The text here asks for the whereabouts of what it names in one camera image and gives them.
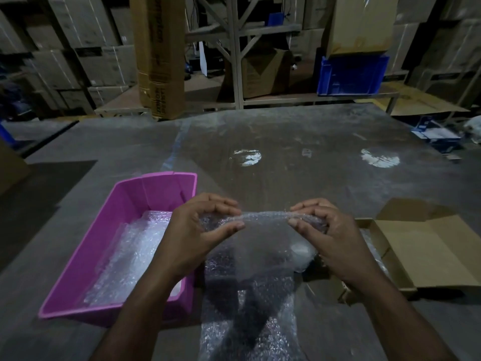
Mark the person's right hand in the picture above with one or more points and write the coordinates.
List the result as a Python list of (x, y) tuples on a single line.
[(342, 248)]

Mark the person's left hand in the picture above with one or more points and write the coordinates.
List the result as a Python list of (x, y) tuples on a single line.
[(184, 240)]

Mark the pile of bubble wrap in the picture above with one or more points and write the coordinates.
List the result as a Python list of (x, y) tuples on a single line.
[(124, 259)]

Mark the glasses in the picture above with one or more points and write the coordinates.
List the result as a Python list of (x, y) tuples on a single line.
[(263, 251)]

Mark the small brown cardboard box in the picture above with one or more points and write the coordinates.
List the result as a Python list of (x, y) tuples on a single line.
[(432, 251)]

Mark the person's left forearm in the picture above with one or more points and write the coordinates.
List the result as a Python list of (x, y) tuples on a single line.
[(139, 323)]

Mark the person's right forearm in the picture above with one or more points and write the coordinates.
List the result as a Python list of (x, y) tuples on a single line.
[(398, 323)]

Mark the dark blue product box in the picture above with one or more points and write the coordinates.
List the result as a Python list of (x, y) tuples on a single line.
[(422, 124)]

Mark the blue and white product box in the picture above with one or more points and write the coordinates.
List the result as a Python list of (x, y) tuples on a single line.
[(441, 137)]

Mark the flattened printed cardboard sheet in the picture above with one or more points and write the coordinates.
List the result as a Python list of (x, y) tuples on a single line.
[(417, 103)]

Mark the large brown cardboard carton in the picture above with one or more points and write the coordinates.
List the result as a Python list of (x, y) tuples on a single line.
[(11, 169)]

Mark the tall narrow cardboard carton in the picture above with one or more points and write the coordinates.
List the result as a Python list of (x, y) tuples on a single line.
[(158, 52)]

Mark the flat cardboard sheet with tape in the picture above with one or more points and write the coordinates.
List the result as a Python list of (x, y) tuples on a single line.
[(360, 22)]

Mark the pink plastic bin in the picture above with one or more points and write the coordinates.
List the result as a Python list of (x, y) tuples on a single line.
[(150, 187)]

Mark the small dark object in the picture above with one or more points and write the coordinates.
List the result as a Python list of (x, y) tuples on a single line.
[(188, 69)]

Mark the blue plastic crate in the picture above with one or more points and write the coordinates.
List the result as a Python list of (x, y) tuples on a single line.
[(353, 77)]

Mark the white plastic bag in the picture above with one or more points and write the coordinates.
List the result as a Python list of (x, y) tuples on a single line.
[(473, 127)]

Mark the white paper sheet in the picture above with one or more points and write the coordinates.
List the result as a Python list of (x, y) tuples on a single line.
[(203, 60)]

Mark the open brown carton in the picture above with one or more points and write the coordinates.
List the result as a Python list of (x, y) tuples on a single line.
[(263, 75)]

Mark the grey metal storage rack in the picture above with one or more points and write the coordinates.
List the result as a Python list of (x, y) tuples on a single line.
[(235, 52)]

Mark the blue plastic container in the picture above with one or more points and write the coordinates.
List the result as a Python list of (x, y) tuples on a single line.
[(5, 135)]

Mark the small blue bin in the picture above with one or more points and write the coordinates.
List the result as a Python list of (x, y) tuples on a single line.
[(275, 19)]

